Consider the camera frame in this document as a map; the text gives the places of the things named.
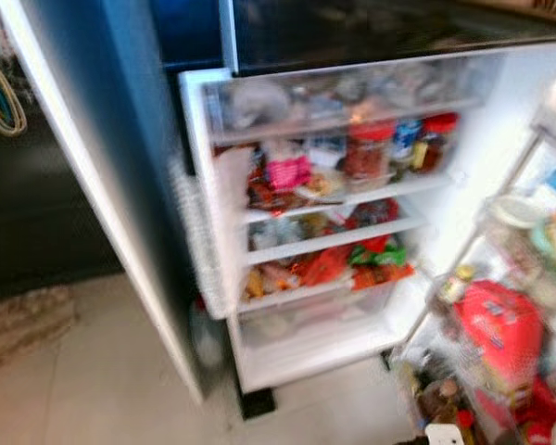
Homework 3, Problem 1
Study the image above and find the fridge door with shelves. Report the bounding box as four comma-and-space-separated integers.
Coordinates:
389, 74, 556, 445

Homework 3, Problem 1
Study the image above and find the black fridge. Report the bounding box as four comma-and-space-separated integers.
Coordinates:
148, 0, 556, 420

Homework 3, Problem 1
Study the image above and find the dark blue fridge door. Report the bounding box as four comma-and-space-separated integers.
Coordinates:
0, 0, 234, 405

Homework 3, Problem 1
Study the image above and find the large red bag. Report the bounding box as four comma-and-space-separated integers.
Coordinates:
454, 281, 546, 392

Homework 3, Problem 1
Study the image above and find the small red lid jar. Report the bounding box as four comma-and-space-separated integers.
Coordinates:
417, 113, 459, 173

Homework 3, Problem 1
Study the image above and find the blue label bottle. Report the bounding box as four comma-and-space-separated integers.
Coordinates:
392, 119, 423, 169

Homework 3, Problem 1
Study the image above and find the green red food packet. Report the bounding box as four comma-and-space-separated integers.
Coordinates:
347, 236, 414, 289

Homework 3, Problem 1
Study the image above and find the large red lid jar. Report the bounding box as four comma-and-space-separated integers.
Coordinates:
345, 123, 396, 183

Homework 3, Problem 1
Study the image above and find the pink food packet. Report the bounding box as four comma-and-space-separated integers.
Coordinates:
264, 153, 314, 192

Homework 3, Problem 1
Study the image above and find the brown floor mat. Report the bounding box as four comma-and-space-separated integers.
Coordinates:
0, 287, 76, 374

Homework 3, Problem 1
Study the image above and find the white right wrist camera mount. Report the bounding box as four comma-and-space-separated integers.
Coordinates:
426, 424, 465, 445

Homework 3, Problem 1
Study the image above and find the coiled yellow green cable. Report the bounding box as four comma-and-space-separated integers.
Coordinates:
0, 51, 28, 139

